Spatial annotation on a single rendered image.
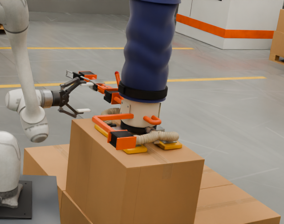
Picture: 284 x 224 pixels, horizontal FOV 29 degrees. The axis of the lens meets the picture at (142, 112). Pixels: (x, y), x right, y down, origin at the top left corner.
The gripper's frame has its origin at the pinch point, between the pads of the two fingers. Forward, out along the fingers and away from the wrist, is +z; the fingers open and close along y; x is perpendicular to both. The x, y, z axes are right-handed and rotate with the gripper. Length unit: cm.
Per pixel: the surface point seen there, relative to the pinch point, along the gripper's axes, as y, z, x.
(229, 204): 53, 73, 34
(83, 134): 15.2, -6.3, 11.1
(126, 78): -17.5, 3.7, 27.8
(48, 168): 53, -4, -34
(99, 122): -1.0, -12.6, 37.1
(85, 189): 40.5, -6.3, 18.8
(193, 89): 104, 314, -329
